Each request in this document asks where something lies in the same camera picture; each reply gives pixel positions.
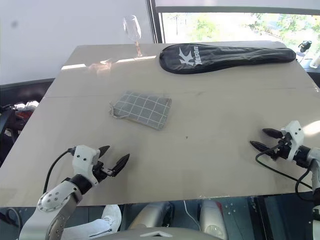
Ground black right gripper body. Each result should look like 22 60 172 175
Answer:
271 131 294 161

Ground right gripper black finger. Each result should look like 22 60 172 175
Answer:
262 128 285 140
249 140 274 154

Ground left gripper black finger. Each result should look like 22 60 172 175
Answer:
110 153 131 177
98 145 111 158

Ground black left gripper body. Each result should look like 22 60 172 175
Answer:
92 161 114 183

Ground grey checked cloth pouch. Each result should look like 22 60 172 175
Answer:
108 90 173 132

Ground white sneaker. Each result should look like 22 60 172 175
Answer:
74 204 123 239

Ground silver rounded robot leg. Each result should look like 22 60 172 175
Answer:
126 201 174 231
199 199 229 234

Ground silver robot torso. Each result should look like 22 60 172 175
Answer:
109 226 227 240

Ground white and red shoes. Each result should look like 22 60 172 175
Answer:
12 100 41 119

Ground black racket cover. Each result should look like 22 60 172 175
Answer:
158 42 297 75

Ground small black device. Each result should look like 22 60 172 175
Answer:
298 39 313 54

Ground black chair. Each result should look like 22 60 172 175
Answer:
0 103 27 142

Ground clear wine glass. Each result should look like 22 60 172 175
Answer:
122 14 144 59

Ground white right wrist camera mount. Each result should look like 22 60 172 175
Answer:
279 120 305 161

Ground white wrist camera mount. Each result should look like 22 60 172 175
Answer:
279 120 305 161
71 144 101 187

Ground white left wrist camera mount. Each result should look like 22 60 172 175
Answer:
71 144 101 187

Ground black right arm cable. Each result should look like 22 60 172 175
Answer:
255 143 314 201

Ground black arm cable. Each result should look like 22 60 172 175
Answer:
255 143 314 201
36 148 76 194

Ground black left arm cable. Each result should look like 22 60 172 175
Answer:
36 148 76 194

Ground thin white cable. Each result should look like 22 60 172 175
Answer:
183 199 201 231

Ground dark window frame post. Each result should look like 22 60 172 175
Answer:
146 0 166 45

